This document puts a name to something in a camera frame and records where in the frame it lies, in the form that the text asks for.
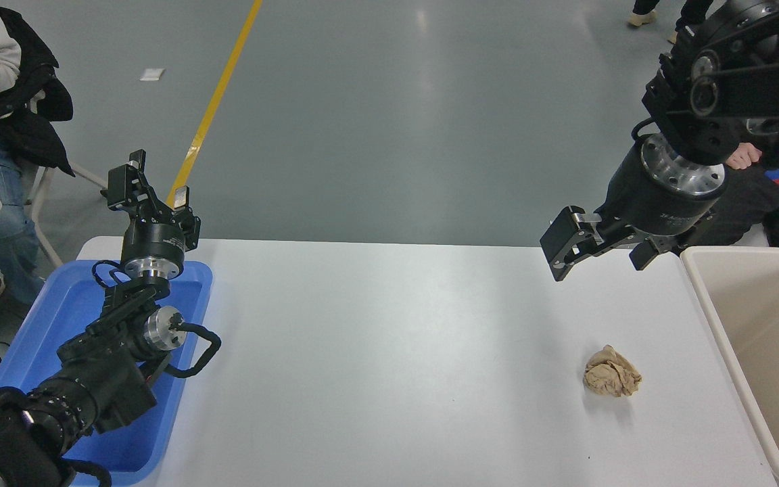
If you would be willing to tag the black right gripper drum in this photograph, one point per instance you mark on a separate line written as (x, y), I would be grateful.
(646, 199)

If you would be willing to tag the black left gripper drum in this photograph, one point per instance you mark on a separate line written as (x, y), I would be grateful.
(153, 240)

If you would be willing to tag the tan paper ball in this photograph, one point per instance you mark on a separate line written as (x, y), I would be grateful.
(611, 372)

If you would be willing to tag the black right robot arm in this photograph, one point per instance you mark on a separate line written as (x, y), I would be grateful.
(748, 74)

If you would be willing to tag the person's hand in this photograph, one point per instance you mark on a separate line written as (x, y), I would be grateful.
(744, 157)

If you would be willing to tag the white metal chair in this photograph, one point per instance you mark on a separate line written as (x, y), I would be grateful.
(41, 203)

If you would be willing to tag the black jacket on chair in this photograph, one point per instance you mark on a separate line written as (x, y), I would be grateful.
(31, 128)

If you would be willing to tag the blue plastic tray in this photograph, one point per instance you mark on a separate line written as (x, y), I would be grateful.
(58, 311)

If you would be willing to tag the white paper scrap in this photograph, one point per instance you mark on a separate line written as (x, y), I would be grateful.
(152, 74)

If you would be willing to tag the large pale plastic bin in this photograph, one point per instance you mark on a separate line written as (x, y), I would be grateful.
(761, 318)

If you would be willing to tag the person standing in background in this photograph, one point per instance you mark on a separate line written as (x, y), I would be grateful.
(687, 13)

